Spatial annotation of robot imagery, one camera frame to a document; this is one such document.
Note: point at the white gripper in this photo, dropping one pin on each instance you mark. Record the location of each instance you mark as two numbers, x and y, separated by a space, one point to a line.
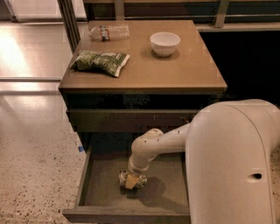
134 170

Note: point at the silver green 7up can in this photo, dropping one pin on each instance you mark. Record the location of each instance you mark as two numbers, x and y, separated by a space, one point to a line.
123 177

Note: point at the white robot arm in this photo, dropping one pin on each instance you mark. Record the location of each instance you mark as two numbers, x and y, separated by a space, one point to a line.
227 148

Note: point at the open middle drawer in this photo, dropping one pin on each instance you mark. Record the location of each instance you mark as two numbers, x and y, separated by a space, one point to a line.
101 200

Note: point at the closed top drawer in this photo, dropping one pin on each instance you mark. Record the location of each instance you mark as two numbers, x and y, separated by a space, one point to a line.
128 120

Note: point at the brown wooden drawer cabinet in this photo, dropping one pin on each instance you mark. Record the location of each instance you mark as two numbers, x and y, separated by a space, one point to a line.
187 79

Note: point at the blue tape piece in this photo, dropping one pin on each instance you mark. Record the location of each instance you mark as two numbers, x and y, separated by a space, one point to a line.
80 148

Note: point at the green chip bag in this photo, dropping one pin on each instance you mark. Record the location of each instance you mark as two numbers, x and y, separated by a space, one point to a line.
109 62

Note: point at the white ceramic bowl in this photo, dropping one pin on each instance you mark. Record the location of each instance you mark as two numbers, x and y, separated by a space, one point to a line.
164 43

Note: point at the clear plastic water bottle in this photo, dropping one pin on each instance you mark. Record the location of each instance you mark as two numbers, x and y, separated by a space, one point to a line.
106 33

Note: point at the metal window railing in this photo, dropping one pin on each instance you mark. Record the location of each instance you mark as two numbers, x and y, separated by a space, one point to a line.
208 12

